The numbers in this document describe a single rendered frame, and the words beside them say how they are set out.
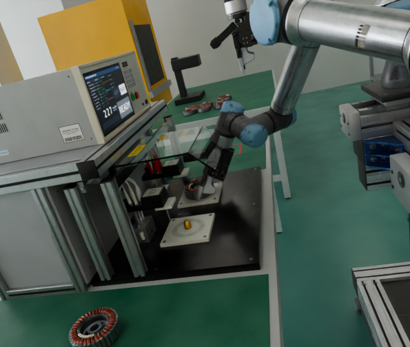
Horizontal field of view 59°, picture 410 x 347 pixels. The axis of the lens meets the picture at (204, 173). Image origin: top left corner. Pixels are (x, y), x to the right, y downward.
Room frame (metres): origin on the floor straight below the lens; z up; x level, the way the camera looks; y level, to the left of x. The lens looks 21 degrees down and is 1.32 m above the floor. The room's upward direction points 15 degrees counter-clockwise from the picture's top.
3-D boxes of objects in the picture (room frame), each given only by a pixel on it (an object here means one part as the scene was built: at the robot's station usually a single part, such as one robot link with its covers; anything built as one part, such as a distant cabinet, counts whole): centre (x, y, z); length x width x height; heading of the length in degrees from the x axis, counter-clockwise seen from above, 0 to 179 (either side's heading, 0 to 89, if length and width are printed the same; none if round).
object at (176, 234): (1.00, 0.09, 0.78); 0.15 x 0.15 x 0.01; 76
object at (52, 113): (1.21, 0.37, 1.22); 0.44 x 0.39 x 0.20; 166
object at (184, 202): (1.23, 0.03, 0.78); 0.15 x 0.15 x 0.01; 76
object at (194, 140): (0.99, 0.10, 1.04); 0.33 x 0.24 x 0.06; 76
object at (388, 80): (1.08, -0.68, 1.09); 0.15 x 0.15 x 0.10
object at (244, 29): (1.37, -0.26, 1.29); 0.09 x 0.08 x 0.12; 78
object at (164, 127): (1.14, 0.16, 1.03); 0.62 x 0.01 x 0.03; 166
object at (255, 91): (3.47, -0.31, 0.37); 1.85 x 1.10 x 0.75; 166
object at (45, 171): (1.19, 0.37, 1.09); 0.68 x 0.44 x 0.05; 166
